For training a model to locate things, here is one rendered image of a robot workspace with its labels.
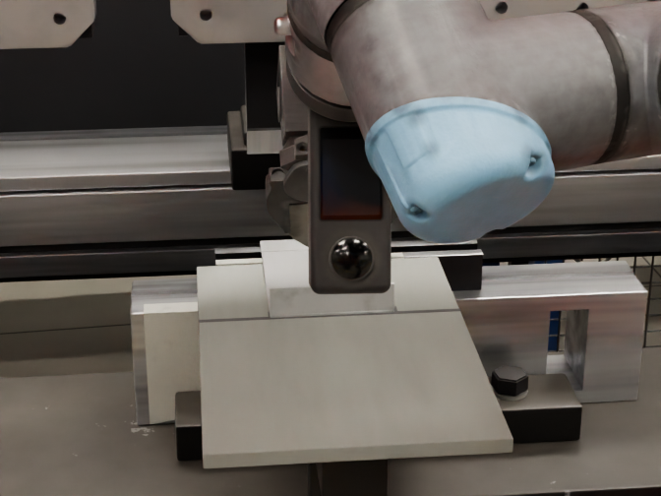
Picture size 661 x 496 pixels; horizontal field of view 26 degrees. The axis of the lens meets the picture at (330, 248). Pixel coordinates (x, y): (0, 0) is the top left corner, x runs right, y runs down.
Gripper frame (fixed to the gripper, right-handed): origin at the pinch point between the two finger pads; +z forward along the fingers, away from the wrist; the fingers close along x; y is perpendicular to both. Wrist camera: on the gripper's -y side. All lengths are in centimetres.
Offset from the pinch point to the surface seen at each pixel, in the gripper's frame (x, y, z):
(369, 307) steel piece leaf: -2.6, -2.8, 3.3
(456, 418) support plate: -6.0, -14.3, -5.7
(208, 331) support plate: 8.4, -4.3, 2.7
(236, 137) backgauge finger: 5.1, 22.3, 22.1
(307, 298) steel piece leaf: 1.6, -2.2, 2.6
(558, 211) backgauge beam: -24.5, 17.9, 29.9
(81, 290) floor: 37, 102, 223
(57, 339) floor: 40, 84, 207
